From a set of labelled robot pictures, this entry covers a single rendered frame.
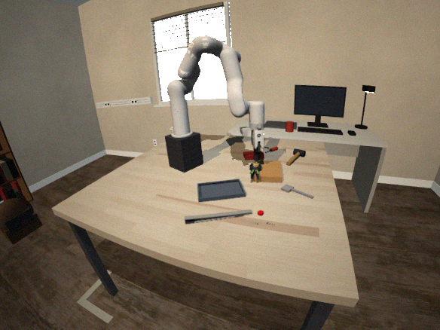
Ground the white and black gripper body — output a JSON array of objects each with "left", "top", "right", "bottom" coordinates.
[{"left": 252, "top": 129, "right": 264, "bottom": 149}]

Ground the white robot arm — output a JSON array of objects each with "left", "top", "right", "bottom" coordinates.
[{"left": 167, "top": 35, "right": 264, "bottom": 138}]

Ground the grey flat bar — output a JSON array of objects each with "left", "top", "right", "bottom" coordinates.
[{"left": 185, "top": 209, "right": 252, "bottom": 225}]

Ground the black rubber mallet with wooden handle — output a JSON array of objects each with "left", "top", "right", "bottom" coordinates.
[{"left": 286, "top": 148, "right": 306, "bottom": 166}]

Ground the red rectangular tray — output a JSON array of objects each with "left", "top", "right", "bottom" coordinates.
[{"left": 243, "top": 151, "right": 264, "bottom": 160}]

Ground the tan wooden board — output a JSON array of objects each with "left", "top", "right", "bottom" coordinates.
[{"left": 252, "top": 160, "right": 283, "bottom": 183}]

